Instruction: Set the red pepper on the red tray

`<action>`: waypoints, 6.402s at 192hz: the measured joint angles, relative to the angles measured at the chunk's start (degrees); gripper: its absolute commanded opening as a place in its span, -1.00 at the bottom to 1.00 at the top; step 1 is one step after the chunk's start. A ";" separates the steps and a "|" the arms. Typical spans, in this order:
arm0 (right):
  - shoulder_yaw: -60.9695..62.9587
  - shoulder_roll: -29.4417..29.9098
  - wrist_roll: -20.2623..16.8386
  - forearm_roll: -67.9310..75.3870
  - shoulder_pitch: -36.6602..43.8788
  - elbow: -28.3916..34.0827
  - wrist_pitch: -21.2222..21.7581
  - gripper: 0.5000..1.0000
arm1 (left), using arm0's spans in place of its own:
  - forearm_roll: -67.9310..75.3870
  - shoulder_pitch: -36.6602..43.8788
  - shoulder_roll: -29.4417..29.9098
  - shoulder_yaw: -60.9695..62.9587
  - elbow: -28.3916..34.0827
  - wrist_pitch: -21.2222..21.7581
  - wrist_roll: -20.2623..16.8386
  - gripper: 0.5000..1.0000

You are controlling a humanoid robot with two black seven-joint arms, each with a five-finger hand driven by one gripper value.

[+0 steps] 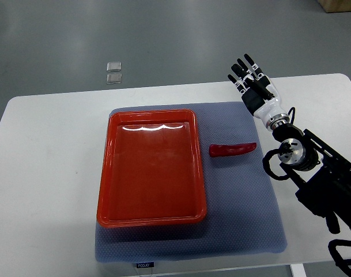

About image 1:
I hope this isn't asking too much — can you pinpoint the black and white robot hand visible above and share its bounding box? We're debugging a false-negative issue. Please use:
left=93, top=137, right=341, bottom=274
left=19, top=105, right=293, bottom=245
left=228, top=54, right=290, bottom=132

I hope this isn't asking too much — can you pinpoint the red pepper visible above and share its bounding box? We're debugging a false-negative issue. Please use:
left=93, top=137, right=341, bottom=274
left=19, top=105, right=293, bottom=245
left=209, top=143, right=257, bottom=158

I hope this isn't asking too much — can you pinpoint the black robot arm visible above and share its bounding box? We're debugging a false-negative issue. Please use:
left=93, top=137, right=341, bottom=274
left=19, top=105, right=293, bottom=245
left=262, top=108, right=351, bottom=234

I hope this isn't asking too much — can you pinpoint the red plastic tray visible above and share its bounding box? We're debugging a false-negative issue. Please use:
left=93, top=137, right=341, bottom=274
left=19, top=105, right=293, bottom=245
left=97, top=109, right=207, bottom=229

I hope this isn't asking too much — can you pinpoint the cardboard box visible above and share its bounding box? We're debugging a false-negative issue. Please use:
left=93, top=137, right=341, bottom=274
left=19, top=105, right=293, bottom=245
left=318, top=0, right=351, bottom=13

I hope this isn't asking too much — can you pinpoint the blue-grey mesh mat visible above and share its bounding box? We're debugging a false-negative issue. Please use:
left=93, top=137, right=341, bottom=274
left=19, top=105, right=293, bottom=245
left=95, top=102, right=287, bottom=263

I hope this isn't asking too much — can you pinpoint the upper floor outlet cover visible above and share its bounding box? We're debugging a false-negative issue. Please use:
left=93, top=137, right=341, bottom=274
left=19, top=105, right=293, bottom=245
left=107, top=62, right=122, bottom=72

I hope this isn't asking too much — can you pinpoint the white table leg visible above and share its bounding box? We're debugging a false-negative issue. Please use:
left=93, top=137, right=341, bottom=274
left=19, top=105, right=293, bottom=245
left=290, top=263, right=307, bottom=277

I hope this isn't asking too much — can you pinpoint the black label tag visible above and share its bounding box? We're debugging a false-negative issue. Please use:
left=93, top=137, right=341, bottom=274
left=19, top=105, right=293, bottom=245
left=136, top=261, right=154, bottom=268

